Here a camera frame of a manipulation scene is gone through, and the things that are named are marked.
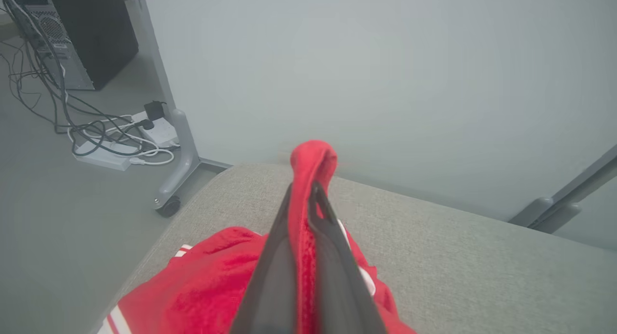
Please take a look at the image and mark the black computer tower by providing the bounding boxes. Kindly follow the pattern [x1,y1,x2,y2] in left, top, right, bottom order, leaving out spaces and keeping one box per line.
[9,0,139,91]

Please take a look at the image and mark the black power adapter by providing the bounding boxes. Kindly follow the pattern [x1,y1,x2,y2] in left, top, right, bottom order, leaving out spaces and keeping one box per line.
[143,100,168,122]

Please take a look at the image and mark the red basketball shorts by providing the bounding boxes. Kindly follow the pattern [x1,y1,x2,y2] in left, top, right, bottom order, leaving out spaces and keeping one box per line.
[96,227,270,334]

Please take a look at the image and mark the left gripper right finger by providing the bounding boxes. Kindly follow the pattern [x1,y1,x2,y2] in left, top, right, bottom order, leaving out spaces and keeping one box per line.
[306,181,389,334]

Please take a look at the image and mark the tangled black cables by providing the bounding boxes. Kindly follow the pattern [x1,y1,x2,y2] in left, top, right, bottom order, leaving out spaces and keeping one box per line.
[0,0,156,157]

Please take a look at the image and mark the grey partition double post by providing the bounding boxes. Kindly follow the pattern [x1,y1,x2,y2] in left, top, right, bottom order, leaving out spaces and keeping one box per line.
[509,144,617,234]

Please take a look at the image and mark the red white basketball jersey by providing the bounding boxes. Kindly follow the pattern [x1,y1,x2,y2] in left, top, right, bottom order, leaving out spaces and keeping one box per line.
[287,140,417,334]

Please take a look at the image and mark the white power strip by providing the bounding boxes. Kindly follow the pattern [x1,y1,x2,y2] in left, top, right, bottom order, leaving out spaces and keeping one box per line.
[72,139,134,172]
[130,110,181,148]
[67,114,175,166]

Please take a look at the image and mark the grey partition post with caster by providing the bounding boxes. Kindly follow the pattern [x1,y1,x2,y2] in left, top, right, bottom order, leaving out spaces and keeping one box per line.
[126,0,202,218]

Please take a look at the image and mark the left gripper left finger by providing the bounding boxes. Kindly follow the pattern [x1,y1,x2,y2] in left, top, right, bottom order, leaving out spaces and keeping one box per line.
[230,182,297,334]

